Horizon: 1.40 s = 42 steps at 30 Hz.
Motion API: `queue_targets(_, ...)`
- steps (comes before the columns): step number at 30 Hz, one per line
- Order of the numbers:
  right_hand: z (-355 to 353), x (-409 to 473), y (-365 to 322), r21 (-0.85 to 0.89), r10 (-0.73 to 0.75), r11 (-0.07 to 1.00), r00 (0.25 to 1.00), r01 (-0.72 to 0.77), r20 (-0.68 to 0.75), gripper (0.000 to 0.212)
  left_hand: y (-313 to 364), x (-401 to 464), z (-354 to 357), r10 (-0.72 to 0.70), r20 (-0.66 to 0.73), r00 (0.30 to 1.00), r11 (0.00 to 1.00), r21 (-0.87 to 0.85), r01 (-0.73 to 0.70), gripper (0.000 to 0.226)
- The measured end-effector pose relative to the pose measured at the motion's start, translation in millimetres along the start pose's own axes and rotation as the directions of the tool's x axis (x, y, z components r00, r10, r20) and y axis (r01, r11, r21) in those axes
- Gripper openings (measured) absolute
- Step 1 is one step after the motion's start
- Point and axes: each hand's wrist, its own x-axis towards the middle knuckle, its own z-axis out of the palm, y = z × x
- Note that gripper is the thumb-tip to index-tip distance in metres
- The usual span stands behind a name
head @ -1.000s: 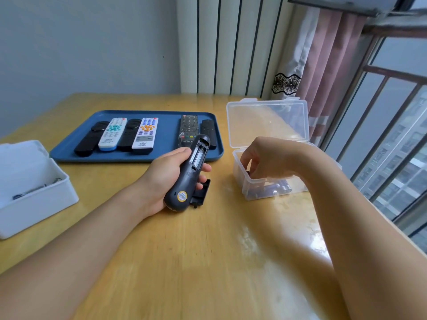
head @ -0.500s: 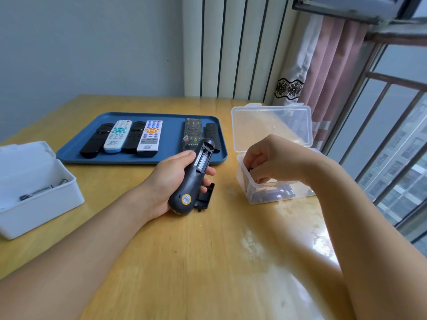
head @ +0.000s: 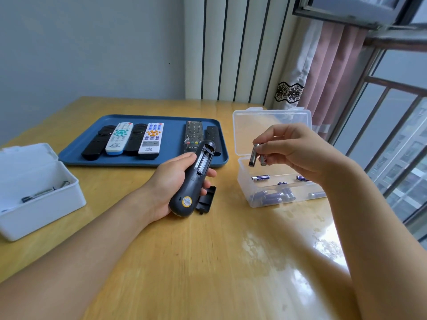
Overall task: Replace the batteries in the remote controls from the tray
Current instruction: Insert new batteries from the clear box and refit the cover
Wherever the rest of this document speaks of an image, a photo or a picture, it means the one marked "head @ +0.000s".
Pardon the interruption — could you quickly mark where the person's right hand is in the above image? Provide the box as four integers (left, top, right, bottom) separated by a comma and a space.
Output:
252, 123, 335, 186

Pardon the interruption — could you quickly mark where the person's left hand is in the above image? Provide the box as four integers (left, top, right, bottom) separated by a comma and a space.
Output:
142, 152, 217, 226

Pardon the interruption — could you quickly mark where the long silver battery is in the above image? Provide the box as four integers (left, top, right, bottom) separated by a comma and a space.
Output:
248, 143, 260, 168

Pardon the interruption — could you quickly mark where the dark grey remote control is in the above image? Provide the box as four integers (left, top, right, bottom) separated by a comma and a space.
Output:
168, 140, 217, 219

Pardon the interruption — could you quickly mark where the person's left forearm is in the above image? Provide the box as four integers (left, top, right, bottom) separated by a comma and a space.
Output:
0, 187, 155, 320

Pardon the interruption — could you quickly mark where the person's right forearm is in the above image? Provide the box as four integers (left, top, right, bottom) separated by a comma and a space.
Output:
318, 159, 427, 320

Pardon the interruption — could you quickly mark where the black remote with many buttons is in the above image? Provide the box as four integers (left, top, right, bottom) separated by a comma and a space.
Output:
183, 121, 205, 154

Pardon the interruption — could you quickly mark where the blue plastic tray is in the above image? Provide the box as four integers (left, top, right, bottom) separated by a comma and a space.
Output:
58, 114, 229, 168

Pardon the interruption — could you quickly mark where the white remote with orange buttons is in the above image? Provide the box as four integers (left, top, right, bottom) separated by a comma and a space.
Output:
138, 122, 165, 160

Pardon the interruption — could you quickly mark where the clear plastic box with lid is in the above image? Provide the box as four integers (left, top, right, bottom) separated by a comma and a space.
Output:
232, 107, 329, 208

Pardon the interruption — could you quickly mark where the pile of blue batteries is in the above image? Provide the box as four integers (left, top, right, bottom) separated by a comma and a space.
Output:
250, 174, 327, 206

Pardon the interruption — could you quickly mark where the short black remote control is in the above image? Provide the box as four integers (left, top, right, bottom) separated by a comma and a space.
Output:
204, 126, 223, 157

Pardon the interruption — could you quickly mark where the slim black remote control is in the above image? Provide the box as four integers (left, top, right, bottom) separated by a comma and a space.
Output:
124, 123, 147, 157
82, 126, 116, 161

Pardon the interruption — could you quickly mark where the dark grey battery cover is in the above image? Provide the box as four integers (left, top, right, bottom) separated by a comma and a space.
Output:
195, 186, 217, 215

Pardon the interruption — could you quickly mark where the white remote with teal buttons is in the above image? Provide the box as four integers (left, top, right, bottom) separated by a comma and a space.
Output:
105, 122, 134, 157

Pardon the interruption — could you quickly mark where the white curtain with lace trim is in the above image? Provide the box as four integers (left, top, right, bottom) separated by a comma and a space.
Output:
271, 19, 323, 113

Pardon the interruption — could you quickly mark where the pink curtain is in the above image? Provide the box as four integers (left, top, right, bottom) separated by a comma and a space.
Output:
298, 22, 368, 141

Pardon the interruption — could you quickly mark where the white ribbed radiator panel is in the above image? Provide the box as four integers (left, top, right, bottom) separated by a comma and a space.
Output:
184, 0, 301, 108

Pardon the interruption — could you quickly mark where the brown metal window railing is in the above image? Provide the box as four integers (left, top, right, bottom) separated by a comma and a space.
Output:
328, 29, 427, 242

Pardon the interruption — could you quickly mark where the apartment building outside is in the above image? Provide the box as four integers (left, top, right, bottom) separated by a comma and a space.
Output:
367, 106, 427, 224

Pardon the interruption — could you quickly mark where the white plastic box with lid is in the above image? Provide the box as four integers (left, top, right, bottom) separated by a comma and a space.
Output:
0, 143, 87, 242

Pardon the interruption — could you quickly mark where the dark open window frame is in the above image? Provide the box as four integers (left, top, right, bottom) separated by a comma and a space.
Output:
292, 0, 427, 31

